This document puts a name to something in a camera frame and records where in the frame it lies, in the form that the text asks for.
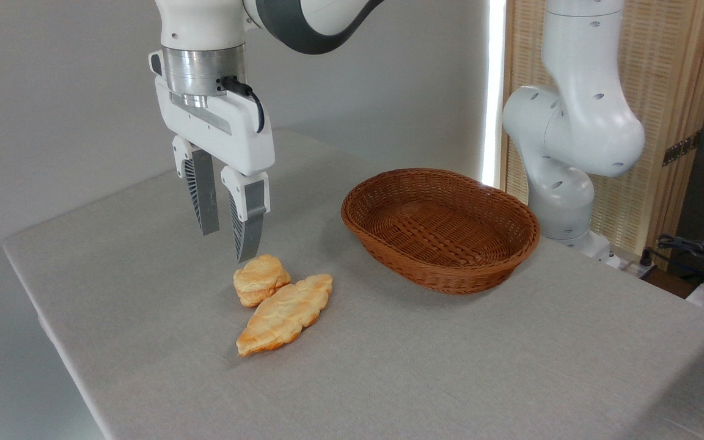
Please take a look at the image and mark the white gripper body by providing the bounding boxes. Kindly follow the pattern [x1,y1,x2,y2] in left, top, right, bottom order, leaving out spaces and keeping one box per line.
[148,51,276,177]

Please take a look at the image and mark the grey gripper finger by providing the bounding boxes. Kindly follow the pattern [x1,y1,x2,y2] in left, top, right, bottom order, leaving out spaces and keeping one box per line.
[172,135,221,237]
[221,164,271,264]

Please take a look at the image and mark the small round bread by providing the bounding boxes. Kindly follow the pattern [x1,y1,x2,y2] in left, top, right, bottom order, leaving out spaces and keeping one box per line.
[233,254,292,308]

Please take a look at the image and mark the long flat bread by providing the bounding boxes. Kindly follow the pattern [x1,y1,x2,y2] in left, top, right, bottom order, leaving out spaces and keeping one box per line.
[235,273,334,358]

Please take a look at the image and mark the brown wicker basket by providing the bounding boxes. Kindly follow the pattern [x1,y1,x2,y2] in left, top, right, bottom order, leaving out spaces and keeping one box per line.
[340,168,541,296]

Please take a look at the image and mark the grey tablecloth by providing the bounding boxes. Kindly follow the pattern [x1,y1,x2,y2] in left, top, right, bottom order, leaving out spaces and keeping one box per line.
[1,128,704,440]

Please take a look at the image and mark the white power strip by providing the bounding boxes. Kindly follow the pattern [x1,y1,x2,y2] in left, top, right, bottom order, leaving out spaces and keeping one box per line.
[616,252,659,280]

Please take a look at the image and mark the dark metal screen hinge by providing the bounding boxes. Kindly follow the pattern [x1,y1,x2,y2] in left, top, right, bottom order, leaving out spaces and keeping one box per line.
[662,130,703,167]

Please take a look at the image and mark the wooden folding screen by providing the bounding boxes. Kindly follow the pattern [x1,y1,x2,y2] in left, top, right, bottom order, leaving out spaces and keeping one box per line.
[500,0,704,262]

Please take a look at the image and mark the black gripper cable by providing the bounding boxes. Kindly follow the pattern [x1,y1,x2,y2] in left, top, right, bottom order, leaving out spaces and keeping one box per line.
[218,76,266,134]

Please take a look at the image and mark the black cable bundle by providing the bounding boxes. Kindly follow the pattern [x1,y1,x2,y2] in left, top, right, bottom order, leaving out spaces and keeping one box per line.
[655,233,704,277]

